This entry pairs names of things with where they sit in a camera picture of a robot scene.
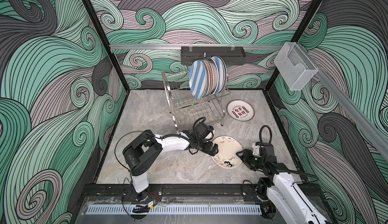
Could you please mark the black wall shelf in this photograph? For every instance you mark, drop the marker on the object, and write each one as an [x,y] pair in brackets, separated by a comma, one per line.
[231,55]

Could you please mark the green red rimmed plate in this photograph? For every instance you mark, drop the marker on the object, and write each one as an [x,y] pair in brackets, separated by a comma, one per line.
[220,73]

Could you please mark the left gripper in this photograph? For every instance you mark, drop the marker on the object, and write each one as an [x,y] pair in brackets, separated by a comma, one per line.
[213,152]

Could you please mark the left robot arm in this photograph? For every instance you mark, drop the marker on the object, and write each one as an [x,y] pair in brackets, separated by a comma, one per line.
[143,151]

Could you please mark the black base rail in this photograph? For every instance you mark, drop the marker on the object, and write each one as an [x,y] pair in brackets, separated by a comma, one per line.
[247,191]

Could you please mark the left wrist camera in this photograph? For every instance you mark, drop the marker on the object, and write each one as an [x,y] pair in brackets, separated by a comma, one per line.
[203,132]

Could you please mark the white plate red characters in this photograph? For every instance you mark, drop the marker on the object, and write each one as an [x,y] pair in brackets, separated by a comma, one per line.
[240,110]

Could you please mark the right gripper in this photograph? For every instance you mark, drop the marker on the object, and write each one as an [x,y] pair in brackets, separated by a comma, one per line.
[245,156]

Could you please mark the cream floral plate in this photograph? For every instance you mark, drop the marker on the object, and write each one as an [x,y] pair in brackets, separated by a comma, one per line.
[228,148]

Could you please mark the steel wire dish rack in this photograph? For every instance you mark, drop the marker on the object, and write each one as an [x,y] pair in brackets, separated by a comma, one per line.
[185,109]

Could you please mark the white slotted cable duct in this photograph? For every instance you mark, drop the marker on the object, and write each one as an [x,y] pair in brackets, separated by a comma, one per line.
[177,209]

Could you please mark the clear acrylic wall holder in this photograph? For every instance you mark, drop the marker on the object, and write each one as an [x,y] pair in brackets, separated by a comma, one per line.
[295,65]

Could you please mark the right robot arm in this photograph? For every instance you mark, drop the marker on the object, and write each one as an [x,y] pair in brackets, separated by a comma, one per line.
[280,189]

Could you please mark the orange sunburst plate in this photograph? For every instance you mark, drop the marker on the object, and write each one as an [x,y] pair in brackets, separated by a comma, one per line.
[215,75]

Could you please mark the white plate black outline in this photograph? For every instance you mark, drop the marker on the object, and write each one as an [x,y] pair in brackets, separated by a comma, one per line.
[210,76]

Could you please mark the blue striped plate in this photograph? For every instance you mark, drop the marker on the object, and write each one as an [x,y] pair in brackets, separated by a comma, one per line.
[197,79]
[224,80]

